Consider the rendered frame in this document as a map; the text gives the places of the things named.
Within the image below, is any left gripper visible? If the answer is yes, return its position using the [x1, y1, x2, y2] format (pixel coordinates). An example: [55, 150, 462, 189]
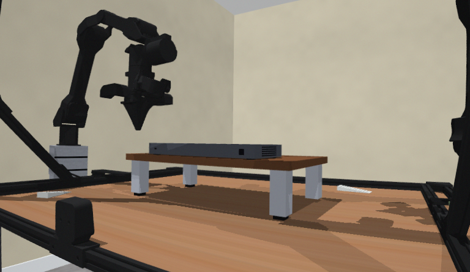
[100, 66, 173, 130]

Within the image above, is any brown wooden stand with grey legs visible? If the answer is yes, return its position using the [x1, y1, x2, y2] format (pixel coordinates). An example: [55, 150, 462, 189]
[126, 153, 327, 221]

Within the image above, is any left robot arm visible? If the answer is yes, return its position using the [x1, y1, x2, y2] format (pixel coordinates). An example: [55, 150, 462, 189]
[53, 10, 177, 146]

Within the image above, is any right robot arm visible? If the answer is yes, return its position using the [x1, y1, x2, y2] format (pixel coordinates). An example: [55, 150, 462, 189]
[449, 0, 470, 156]

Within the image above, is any dark grey network switch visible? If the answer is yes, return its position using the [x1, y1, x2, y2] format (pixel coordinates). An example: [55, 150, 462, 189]
[149, 143, 282, 160]

